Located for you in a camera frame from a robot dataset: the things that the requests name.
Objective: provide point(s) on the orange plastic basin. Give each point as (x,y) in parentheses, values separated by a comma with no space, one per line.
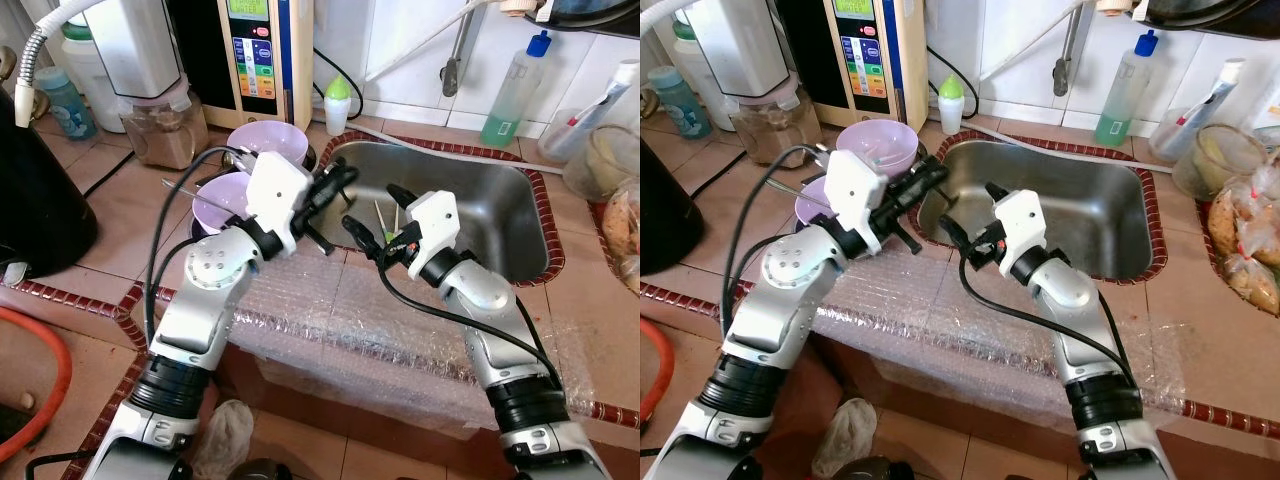
(62,370)
(660,370)

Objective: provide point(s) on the bubble wrap sheet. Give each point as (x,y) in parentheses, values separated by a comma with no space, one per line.
(350,310)
(950,320)

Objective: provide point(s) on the clear glass jar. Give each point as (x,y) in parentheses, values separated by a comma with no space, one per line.
(1215,160)
(605,160)

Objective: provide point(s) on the steel faucet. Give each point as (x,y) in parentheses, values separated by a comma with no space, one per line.
(1065,65)
(455,65)

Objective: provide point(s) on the teal plastic bottle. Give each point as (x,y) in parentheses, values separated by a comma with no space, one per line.
(70,105)
(685,100)

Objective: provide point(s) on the green tipped chopstick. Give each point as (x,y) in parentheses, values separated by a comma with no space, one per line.
(380,220)
(397,218)

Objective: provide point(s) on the bagged brown food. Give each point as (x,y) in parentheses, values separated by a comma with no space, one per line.
(1245,240)
(622,235)

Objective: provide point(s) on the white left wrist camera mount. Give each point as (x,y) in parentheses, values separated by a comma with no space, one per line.
(275,195)
(860,195)

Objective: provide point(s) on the clear jar brown contents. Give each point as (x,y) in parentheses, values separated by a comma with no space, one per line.
(775,125)
(165,130)

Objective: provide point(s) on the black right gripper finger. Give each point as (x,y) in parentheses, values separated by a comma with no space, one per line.
(955,232)
(360,230)
(996,190)
(402,193)

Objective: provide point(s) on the green dish soap bottle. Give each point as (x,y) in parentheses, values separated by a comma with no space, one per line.
(1125,100)
(510,100)

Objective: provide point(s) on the purple plastic bowl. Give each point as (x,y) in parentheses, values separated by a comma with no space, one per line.
(220,200)
(268,140)
(880,140)
(812,205)

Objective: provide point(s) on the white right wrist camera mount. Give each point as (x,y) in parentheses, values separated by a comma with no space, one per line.
(435,215)
(1020,215)

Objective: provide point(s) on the white pipe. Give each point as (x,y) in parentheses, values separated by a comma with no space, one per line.
(1010,138)
(400,138)

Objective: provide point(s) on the thin steel rod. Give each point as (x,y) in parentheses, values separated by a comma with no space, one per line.
(200,190)
(800,188)

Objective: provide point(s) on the white plastic jug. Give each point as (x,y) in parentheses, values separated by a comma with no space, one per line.
(695,50)
(90,60)

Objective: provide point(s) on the white toothpaste tube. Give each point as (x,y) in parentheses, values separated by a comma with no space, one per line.
(1215,95)
(605,95)

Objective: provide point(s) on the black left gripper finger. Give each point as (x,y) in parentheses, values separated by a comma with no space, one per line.
(928,175)
(907,238)
(320,240)
(345,175)

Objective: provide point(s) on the large black kettle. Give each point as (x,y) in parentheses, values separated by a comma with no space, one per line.
(35,190)
(665,200)

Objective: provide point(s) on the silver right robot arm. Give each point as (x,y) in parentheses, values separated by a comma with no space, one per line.
(1080,320)
(490,320)

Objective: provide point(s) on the white bottle green cap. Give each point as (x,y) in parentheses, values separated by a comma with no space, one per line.
(337,105)
(950,100)

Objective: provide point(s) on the gold water ionizer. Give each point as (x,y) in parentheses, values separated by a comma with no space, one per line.
(255,60)
(870,55)

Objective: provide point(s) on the white water filter unit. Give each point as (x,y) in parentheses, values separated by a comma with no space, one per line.
(740,40)
(135,45)

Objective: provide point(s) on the crumpled plastic bag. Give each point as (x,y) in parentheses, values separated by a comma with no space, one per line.
(225,435)
(845,435)

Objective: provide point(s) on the black frying pan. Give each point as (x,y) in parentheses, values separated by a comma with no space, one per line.
(1200,8)
(595,8)

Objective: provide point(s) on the clear plastic cup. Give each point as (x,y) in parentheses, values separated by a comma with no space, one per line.
(1175,135)
(565,135)

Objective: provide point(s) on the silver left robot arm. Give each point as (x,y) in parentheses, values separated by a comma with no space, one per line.
(200,300)
(790,300)

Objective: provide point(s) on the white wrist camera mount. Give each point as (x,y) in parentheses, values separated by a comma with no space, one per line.
(275,195)
(435,215)
(1020,215)
(860,195)

